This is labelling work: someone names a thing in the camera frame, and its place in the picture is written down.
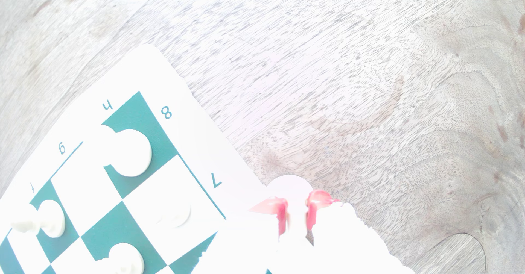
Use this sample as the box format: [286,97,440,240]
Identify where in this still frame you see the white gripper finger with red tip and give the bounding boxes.
[305,190,416,274]
[193,197,290,274]

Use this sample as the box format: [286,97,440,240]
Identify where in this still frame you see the white chess pawn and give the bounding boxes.
[266,174,315,243]

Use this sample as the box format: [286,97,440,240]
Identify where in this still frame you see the white chess piece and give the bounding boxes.
[9,199,66,238]
[87,126,153,178]
[158,202,192,229]
[95,242,145,274]

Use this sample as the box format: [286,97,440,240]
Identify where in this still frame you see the green and white chess mat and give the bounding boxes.
[0,45,272,274]

